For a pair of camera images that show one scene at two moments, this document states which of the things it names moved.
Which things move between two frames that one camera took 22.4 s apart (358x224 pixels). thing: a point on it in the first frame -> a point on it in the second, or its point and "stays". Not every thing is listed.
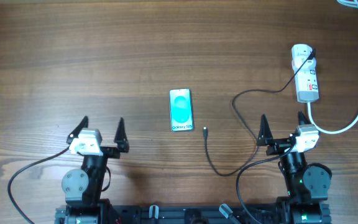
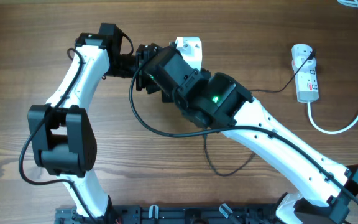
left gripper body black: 109,152 -> 141,63
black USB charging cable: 248,122 stays
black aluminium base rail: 217,214 stays
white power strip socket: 304,68 stays
